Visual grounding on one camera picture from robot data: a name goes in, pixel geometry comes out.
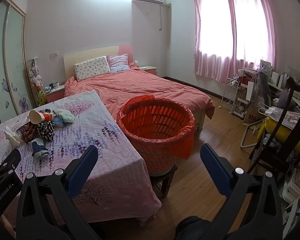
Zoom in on brown striped cloth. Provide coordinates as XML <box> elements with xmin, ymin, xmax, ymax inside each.
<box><xmin>21</xmin><ymin>122</ymin><xmax>39</xmax><ymax>144</ymax></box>

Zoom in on green plush toy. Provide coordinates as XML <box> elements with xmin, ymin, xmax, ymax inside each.
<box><xmin>37</xmin><ymin>90</ymin><xmax>47</xmax><ymax>106</ymax></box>

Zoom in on hanging plush toys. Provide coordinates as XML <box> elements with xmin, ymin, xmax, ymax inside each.
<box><xmin>27</xmin><ymin>59</ymin><xmax>44</xmax><ymax>90</ymax></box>

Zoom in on white wire rack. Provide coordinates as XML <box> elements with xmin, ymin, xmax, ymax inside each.
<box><xmin>220</xmin><ymin>77</ymin><xmax>239</xmax><ymax>113</ymax></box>

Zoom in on wardrobe with flower print doors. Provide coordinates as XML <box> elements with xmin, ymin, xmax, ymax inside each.
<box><xmin>0</xmin><ymin>0</ymin><xmax>38</xmax><ymax>128</ymax></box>

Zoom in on orange plastic basket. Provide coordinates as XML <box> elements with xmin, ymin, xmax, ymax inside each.
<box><xmin>116</xmin><ymin>95</ymin><xmax>196</xmax><ymax>178</ymax></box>

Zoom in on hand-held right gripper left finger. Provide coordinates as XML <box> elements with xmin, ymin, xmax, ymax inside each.
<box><xmin>16</xmin><ymin>144</ymin><xmax>108</xmax><ymax>240</ymax></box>

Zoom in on brown paper bag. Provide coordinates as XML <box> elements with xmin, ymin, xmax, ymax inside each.
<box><xmin>243</xmin><ymin>105</ymin><xmax>266</xmax><ymax>131</ymax></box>

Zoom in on pink duvet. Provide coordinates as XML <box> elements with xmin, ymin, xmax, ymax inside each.
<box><xmin>64</xmin><ymin>64</ymin><xmax>215</xmax><ymax>130</ymax></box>

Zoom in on pink and white nightstand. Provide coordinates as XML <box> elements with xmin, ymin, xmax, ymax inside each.
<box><xmin>139</xmin><ymin>66</ymin><xmax>157</xmax><ymax>76</ymax></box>
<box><xmin>44</xmin><ymin>85</ymin><xmax>66</xmax><ymax>103</ymax></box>

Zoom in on pink curtain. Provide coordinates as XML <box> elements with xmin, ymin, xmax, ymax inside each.
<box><xmin>192</xmin><ymin>0</ymin><xmax>278</xmax><ymax>83</ymax></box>

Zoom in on pink striped pillow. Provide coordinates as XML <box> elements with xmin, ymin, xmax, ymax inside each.
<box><xmin>107</xmin><ymin>54</ymin><xmax>130</xmax><ymax>74</ymax></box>

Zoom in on dark wooden chair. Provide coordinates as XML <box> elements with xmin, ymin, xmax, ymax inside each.
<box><xmin>247</xmin><ymin>76</ymin><xmax>300</xmax><ymax>182</ymax></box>

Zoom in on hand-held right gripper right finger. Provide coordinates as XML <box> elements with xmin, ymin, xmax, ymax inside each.
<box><xmin>200</xmin><ymin>144</ymin><xmax>283</xmax><ymax>240</ymax></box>

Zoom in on person's dark clothing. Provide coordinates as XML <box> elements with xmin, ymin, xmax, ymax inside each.
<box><xmin>175</xmin><ymin>216</ymin><xmax>217</xmax><ymax>240</ymax></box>

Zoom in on blue and white packet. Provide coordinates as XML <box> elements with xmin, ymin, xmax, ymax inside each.
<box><xmin>31</xmin><ymin>139</ymin><xmax>50</xmax><ymax>158</ymax></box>

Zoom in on dark wooden stool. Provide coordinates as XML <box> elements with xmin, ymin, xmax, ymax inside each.
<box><xmin>150</xmin><ymin>165</ymin><xmax>178</xmax><ymax>199</ymax></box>

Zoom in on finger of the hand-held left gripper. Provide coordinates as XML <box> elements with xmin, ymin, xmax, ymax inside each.
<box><xmin>0</xmin><ymin>149</ymin><xmax>22</xmax><ymax>179</ymax></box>

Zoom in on white metal tube frame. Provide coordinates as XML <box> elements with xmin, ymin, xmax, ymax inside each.
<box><xmin>241</xmin><ymin>120</ymin><xmax>263</xmax><ymax>149</ymax></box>

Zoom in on white paper bag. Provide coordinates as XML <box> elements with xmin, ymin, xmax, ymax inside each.
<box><xmin>247</xmin><ymin>81</ymin><xmax>259</xmax><ymax>103</ymax></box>

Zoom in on dark floral cloth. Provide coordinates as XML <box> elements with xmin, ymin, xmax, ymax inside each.
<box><xmin>36</xmin><ymin>121</ymin><xmax>55</xmax><ymax>142</ymax></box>

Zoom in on bed with beige headboard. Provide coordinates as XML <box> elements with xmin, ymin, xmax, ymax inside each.
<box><xmin>64</xmin><ymin>45</ymin><xmax>215</xmax><ymax>132</ymax></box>

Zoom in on table with floral tablecloth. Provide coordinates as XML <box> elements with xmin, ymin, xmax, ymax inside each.
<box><xmin>0</xmin><ymin>90</ymin><xmax>163</xmax><ymax>227</ymax></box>

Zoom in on cluttered desk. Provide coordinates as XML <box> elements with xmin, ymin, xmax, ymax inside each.
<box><xmin>259</xmin><ymin>59</ymin><xmax>300</xmax><ymax>110</ymax></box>

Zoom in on pale green cloth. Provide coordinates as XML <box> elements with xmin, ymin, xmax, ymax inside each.
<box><xmin>54</xmin><ymin>108</ymin><xmax>75</xmax><ymax>123</ymax></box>

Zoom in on white and red paper cup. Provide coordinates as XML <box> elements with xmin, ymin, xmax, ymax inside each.
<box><xmin>28</xmin><ymin>109</ymin><xmax>53</xmax><ymax>124</ymax></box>

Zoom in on white floral pillow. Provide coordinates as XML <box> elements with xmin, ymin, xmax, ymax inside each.
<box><xmin>74</xmin><ymin>56</ymin><xmax>111</xmax><ymax>82</ymax></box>

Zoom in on crumpled white tissue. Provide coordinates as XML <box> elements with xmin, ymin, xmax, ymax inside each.
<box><xmin>4</xmin><ymin>126</ymin><xmax>22</xmax><ymax>147</ymax></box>

